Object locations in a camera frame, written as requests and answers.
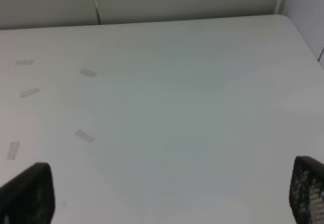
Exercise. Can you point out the clear tape strip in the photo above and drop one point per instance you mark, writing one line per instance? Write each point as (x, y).
(25, 62)
(88, 73)
(29, 92)
(84, 136)
(14, 146)

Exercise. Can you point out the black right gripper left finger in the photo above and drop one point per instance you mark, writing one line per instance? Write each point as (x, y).
(29, 197)

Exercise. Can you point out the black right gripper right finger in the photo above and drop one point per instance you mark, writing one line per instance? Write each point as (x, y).
(306, 190)

